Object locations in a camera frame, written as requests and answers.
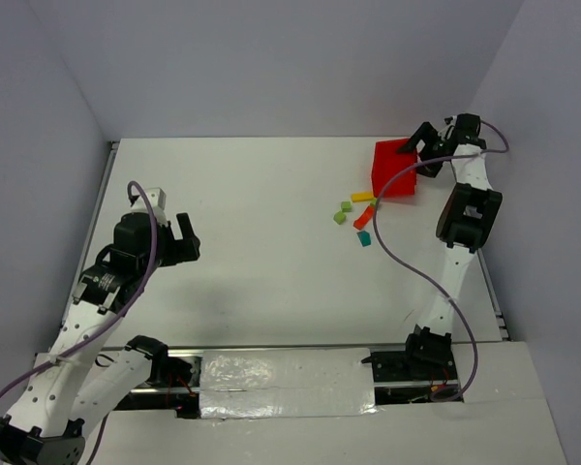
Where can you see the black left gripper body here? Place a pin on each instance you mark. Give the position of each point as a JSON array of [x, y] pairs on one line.
[[175, 248]]

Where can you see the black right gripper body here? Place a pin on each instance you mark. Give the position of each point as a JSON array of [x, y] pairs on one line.
[[432, 151]]

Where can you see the red plastic bin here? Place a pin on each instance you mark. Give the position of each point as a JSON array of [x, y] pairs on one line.
[[388, 162]]

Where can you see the yellow long wood block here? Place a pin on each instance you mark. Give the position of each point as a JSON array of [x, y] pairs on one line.
[[362, 197]]

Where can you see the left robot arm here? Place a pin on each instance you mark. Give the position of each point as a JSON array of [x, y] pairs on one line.
[[51, 422]]

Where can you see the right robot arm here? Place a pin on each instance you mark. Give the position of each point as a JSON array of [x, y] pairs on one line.
[[463, 227]]

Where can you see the orange arch wood block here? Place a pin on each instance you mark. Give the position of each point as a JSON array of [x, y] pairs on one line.
[[364, 218]]

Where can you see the teal wedge wood block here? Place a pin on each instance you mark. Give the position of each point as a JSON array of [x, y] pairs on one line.
[[364, 238]]

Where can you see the silver tape sheet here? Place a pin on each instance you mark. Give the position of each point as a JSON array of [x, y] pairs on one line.
[[320, 383]]

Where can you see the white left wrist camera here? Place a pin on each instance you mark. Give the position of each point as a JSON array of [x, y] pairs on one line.
[[156, 197]]

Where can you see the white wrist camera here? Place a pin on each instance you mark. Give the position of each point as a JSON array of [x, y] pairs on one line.
[[156, 197], [462, 129]]

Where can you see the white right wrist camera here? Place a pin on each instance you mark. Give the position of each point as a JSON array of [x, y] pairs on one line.
[[462, 129]]

